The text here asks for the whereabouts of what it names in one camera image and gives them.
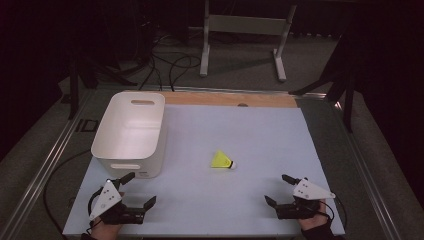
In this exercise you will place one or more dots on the person's right hand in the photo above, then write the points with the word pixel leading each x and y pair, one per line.
pixel 315 220

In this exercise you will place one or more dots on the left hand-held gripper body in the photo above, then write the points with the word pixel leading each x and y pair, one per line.
pixel 107 199

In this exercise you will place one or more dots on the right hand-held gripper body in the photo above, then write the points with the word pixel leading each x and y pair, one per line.
pixel 308 195

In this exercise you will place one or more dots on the black tripod stand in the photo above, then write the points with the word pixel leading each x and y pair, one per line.
pixel 83 73
pixel 340 76

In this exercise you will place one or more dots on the yellow shuttlecock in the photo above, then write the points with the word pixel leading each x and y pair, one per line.
pixel 220 160

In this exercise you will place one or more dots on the white metal table frame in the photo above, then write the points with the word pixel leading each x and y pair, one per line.
pixel 243 25

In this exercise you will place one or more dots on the person's left hand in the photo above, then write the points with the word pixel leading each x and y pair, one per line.
pixel 107 230

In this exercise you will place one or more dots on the white plastic storage bin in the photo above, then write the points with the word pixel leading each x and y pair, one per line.
pixel 128 128

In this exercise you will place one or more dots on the silver floor rail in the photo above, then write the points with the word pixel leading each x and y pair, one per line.
pixel 363 173
pixel 43 166

